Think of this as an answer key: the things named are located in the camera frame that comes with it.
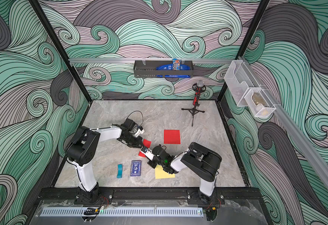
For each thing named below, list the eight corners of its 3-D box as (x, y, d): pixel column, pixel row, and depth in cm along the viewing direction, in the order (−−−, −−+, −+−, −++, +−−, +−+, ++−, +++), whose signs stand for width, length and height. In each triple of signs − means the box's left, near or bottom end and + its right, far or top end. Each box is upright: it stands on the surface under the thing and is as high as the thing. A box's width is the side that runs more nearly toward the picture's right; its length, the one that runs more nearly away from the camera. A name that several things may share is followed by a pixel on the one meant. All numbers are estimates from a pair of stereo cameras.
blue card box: (130, 176, 82) (129, 174, 80) (132, 161, 88) (131, 160, 86) (140, 176, 82) (140, 174, 80) (142, 161, 88) (141, 160, 86)
